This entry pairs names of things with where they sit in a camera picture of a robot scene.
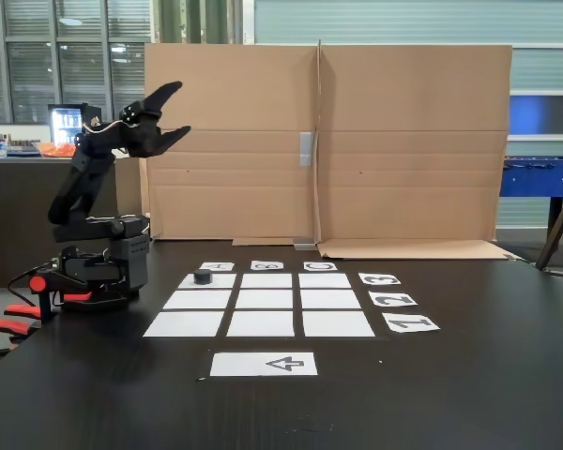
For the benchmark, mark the black round token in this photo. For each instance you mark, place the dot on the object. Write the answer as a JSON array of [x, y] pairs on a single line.
[[203, 277]]

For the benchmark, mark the white paper grid square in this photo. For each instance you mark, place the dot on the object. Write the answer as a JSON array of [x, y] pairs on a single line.
[[325, 280], [330, 299], [225, 281], [339, 324], [261, 324], [266, 280], [184, 324], [197, 299], [264, 299]]

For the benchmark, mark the black mini fridge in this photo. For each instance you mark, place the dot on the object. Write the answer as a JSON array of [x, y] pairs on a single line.
[[65, 119]]

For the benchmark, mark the orange snack bag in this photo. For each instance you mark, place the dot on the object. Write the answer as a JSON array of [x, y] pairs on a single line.
[[51, 150]]

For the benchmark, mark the large brown cardboard sheet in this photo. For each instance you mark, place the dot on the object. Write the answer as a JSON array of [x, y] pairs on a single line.
[[403, 117], [263, 94]]

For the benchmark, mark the dark display tray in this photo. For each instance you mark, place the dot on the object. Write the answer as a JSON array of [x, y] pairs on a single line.
[[23, 149]]

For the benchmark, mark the gray tape strip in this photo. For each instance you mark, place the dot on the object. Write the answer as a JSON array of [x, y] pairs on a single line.
[[305, 244], [306, 149]]

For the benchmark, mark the dark wooden counter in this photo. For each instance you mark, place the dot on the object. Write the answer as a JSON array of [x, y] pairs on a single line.
[[19, 211]]

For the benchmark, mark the paper sheet letter A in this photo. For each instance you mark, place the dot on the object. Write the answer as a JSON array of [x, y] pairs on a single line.
[[230, 269]]

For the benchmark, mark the paper sheet letter B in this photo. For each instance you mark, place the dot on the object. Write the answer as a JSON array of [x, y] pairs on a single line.
[[254, 269]]

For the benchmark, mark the paper sheet letter C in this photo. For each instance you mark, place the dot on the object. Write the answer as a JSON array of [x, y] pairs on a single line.
[[307, 269]]

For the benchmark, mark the black red bar clamp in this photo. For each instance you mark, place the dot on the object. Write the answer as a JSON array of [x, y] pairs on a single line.
[[45, 304]]

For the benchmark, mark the white arrow paper sheet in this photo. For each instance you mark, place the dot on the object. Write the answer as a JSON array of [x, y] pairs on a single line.
[[239, 364]]

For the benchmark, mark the paper sheet number 3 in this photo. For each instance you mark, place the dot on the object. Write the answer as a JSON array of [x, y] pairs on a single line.
[[362, 282]]

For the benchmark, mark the paper sheet number 2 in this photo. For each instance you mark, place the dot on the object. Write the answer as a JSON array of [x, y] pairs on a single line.
[[374, 304]]

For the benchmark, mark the paper sheet number 1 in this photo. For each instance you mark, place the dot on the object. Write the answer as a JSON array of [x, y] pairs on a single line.
[[431, 327]]

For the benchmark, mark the blue foosball table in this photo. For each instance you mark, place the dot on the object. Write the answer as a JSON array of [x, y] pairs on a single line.
[[539, 180]]

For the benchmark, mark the dark wooden easel leg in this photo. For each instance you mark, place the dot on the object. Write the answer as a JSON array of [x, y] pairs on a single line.
[[560, 225]]

